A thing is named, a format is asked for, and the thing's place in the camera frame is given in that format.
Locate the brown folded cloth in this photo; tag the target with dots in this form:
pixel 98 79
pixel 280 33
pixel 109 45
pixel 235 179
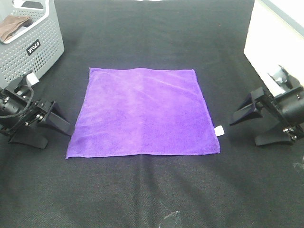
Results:
pixel 11 24

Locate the grey perforated plastic basket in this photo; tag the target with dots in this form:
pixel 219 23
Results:
pixel 35 48

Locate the black table cloth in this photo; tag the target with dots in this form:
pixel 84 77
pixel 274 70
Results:
pixel 244 186

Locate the purple microfiber towel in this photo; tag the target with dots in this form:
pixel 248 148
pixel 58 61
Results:
pixel 143 111

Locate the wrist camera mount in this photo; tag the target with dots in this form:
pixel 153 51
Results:
pixel 28 79
pixel 283 78

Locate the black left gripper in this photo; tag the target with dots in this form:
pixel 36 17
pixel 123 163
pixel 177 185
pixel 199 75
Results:
pixel 19 113

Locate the clear tape piece right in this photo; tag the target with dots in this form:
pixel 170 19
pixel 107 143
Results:
pixel 299 166

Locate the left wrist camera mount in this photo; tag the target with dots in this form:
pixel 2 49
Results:
pixel 28 79

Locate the clear tape piece front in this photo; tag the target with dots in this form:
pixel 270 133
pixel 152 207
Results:
pixel 172 220

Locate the clear tape piece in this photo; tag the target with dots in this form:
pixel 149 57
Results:
pixel 299 166
pixel 172 220

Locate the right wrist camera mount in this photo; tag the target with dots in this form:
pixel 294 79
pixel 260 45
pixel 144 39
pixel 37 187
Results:
pixel 283 78

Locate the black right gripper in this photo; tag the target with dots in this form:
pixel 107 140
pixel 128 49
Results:
pixel 287 108

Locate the white plastic bin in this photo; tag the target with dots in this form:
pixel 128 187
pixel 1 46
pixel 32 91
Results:
pixel 275 39

